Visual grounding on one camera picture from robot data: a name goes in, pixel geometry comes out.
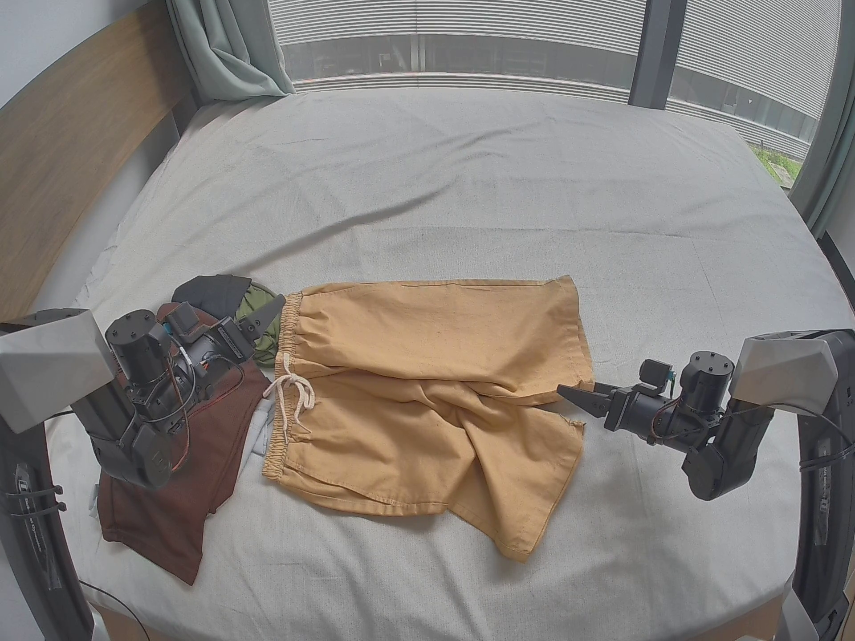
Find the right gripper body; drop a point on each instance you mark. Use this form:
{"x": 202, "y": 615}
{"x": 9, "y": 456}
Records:
{"x": 634, "y": 411}

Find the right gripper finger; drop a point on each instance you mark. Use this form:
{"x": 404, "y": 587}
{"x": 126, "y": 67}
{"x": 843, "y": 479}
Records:
{"x": 611, "y": 391}
{"x": 588, "y": 404}

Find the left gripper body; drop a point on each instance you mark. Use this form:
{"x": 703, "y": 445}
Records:
{"x": 224, "y": 348}

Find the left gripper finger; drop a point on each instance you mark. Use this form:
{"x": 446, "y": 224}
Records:
{"x": 260, "y": 318}

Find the yellow shorts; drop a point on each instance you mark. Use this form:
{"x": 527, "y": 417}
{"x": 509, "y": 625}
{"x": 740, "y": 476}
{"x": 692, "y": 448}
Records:
{"x": 434, "y": 331}

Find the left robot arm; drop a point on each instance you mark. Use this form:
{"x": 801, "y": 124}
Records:
{"x": 47, "y": 364}

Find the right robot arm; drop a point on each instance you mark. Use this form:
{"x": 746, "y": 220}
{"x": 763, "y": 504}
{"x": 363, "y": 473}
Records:
{"x": 781, "y": 371}

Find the bed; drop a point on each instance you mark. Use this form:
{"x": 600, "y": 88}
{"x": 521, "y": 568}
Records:
{"x": 467, "y": 191}

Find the green garment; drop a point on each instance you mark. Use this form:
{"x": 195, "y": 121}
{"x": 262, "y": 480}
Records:
{"x": 254, "y": 299}

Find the black garment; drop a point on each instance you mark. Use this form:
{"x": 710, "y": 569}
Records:
{"x": 210, "y": 291}

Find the white garment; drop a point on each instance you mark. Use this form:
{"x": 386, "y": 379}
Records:
{"x": 257, "y": 438}

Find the brown garment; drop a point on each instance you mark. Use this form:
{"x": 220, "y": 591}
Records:
{"x": 160, "y": 511}

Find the grey-green curtain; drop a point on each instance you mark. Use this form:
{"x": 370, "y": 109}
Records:
{"x": 220, "y": 57}
{"x": 835, "y": 124}

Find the window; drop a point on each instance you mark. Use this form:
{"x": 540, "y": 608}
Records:
{"x": 467, "y": 10}

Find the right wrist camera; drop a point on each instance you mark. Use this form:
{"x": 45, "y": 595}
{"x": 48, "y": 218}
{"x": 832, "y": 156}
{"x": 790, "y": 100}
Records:
{"x": 654, "y": 374}

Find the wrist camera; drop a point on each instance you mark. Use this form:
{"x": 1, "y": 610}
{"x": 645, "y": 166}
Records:
{"x": 181, "y": 321}
{"x": 654, "y": 374}

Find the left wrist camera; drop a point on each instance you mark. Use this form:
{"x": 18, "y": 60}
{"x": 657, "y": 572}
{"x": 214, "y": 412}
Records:
{"x": 181, "y": 321}

